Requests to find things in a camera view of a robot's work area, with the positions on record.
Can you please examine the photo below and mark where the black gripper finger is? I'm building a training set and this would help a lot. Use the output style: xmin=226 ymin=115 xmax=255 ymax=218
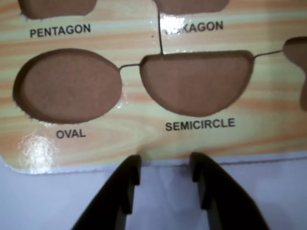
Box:
xmin=189 ymin=152 xmax=272 ymax=230
xmin=69 ymin=154 xmax=142 ymax=230

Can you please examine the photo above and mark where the wooden shape puzzle board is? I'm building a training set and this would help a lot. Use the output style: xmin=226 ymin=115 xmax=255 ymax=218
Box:
xmin=0 ymin=0 xmax=307 ymax=177

